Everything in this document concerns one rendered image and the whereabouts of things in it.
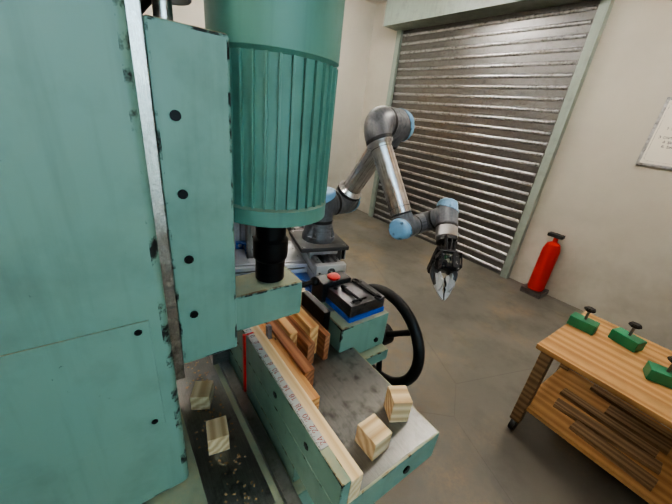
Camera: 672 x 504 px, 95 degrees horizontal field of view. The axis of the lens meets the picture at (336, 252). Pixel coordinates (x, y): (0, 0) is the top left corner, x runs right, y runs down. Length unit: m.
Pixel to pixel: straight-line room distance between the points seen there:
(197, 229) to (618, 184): 3.19
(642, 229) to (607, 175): 0.48
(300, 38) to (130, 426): 0.51
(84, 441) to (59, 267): 0.23
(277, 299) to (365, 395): 0.23
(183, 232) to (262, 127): 0.16
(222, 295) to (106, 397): 0.17
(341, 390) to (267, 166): 0.41
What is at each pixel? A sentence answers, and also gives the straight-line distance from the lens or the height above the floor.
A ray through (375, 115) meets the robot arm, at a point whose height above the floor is 1.36.
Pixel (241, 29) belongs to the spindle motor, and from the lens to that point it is 0.43.
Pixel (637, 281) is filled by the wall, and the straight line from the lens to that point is 3.41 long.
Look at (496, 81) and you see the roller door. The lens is 3.75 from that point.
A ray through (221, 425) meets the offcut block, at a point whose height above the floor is 0.84.
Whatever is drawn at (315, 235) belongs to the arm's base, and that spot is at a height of 0.86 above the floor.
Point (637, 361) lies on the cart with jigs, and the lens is 1.92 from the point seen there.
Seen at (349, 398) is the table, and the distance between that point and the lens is 0.61.
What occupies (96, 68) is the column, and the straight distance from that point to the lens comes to 0.35.
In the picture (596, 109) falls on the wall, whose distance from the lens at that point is 3.42.
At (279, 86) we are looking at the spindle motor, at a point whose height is 1.38.
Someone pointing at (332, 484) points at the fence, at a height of 0.93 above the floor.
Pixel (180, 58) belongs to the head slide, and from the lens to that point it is 0.40.
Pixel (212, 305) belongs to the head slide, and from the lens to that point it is 0.48.
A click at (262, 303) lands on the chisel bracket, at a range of 0.56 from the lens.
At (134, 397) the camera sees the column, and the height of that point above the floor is 1.01.
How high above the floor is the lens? 1.36
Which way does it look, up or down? 24 degrees down
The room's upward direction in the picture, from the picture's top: 7 degrees clockwise
